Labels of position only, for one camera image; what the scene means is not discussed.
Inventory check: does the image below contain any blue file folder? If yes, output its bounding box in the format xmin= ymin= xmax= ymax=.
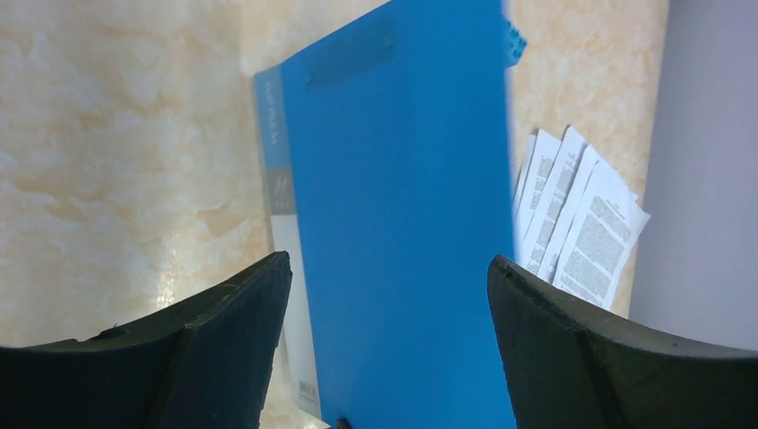
xmin=253 ymin=1 xmax=515 ymax=428

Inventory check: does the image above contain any lower printed paper sheet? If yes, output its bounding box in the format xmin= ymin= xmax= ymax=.
xmin=514 ymin=127 xmax=586 ymax=274

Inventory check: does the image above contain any printed paper sheet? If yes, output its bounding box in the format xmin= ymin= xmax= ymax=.
xmin=514 ymin=127 xmax=586 ymax=274
xmin=552 ymin=162 xmax=650 ymax=310

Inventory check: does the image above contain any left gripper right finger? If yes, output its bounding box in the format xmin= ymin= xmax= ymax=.
xmin=487 ymin=256 xmax=757 ymax=428

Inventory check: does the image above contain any toy truck orange blue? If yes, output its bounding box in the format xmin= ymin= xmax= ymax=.
xmin=502 ymin=18 xmax=527 ymax=68

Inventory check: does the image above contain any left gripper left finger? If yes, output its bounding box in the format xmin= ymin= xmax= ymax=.
xmin=1 ymin=251 xmax=292 ymax=428

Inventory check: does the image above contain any top printed paper sheet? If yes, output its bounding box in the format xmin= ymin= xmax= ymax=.
xmin=552 ymin=162 xmax=650 ymax=310

